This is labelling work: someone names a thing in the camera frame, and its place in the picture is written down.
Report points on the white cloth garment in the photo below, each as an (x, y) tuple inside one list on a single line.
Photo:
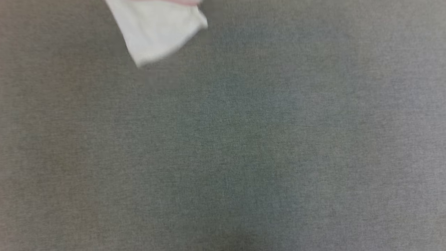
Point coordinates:
[(156, 31)]

